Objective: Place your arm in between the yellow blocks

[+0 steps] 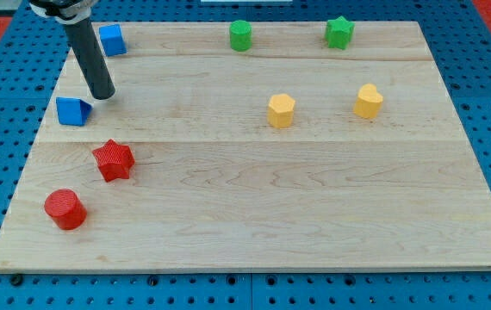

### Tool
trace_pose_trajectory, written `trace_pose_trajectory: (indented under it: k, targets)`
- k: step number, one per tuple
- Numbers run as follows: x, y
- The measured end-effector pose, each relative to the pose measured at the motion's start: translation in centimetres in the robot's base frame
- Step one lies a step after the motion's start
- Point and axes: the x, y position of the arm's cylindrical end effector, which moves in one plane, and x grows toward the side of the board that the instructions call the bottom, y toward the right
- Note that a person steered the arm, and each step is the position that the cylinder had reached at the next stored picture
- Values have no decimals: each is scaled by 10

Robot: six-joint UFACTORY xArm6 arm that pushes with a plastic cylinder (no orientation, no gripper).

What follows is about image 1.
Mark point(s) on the yellow hexagon block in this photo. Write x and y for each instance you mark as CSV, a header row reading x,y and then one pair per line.
x,y
280,111

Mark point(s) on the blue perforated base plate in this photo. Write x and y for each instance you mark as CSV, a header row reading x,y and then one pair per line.
x,y
31,56

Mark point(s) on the green star block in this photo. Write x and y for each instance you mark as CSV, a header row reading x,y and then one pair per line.
x,y
339,32

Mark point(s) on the blue cube block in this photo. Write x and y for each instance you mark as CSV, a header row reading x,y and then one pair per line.
x,y
112,40

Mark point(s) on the blue triangular prism block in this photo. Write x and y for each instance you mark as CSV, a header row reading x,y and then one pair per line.
x,y
72,111

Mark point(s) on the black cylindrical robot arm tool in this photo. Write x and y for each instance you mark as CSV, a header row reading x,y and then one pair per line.
x,y
74,17

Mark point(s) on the green cylinder block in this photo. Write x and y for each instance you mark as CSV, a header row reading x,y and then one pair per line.
x,y
240,35

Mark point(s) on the light wooden board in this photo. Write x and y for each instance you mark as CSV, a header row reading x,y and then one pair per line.
x,y
216,189

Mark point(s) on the red star block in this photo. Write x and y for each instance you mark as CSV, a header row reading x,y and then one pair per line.
x,y
114,161

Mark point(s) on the red cylinder block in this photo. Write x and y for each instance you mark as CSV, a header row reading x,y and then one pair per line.
x,y
65,209

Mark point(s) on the yellow heart block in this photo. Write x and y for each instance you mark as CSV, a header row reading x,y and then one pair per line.
x,y
369,102

